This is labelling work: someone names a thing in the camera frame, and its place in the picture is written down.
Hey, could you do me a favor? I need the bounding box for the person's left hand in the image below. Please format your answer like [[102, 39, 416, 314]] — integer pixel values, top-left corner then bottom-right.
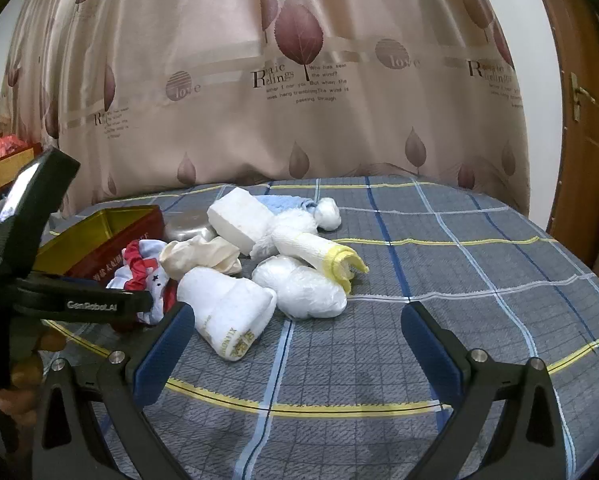
[[0, 330, 69, 427]]

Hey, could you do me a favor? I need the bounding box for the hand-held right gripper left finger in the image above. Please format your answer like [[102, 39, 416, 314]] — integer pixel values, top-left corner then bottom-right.
[[32, 302, 196, 480]]

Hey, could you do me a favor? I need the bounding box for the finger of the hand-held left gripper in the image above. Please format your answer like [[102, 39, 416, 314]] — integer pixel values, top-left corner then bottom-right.
[[14, 279, 154, 322]]

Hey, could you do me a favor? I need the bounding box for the stainless steel bowl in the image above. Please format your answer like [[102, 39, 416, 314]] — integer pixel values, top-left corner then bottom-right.
[[165, 210, 217, 243]]

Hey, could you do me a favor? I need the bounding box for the cream cloth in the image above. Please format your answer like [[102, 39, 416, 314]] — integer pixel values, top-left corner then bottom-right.
[[159, 236, 243, 281]]

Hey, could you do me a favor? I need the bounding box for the white plastic-wrapped bundle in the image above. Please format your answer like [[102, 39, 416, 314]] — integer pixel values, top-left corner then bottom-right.
[[252, 255, 349, 321]]

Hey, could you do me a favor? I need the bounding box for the red plastic bag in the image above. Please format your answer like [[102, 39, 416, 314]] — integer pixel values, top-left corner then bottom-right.
[[0, 134, 32, 161]]

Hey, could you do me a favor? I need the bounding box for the red metal tin box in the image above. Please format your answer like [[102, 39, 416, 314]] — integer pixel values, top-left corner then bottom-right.
[[32, 205, 166, 333]]

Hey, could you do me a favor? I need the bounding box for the orange cardboard box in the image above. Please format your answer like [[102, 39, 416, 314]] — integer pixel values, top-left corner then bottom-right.
[[0, 142, 44, 198]]

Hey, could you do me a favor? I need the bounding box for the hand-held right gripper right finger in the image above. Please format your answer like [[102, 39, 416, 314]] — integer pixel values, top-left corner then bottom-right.
[[401, 302, 567, 480]]

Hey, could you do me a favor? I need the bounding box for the grey plaid bed sheet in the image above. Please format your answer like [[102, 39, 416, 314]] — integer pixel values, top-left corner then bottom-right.
[[0, 175, 599, 480]]

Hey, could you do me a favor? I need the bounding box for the brown wooden door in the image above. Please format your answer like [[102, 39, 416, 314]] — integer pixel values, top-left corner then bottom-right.
[[524, 0, 599, 281]]

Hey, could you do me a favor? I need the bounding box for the brass door handle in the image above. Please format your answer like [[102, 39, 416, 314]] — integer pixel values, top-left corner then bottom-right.
[[571, 72, 596, 122]]

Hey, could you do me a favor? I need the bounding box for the white towel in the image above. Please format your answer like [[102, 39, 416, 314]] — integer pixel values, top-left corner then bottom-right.
[[206, 187, 276, 258]]

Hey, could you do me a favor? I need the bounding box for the red white star print cloth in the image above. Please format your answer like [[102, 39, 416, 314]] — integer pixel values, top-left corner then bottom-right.
[[106, 239, 180, 326]]

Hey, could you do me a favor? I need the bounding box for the white and yellow sock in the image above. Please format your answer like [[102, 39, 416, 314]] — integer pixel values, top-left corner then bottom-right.
[[250, 209, 370, 295]]

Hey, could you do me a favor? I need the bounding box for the beige leaf print curtain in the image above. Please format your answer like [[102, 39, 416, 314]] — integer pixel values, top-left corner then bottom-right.
[[0, 0, 533, 221]]

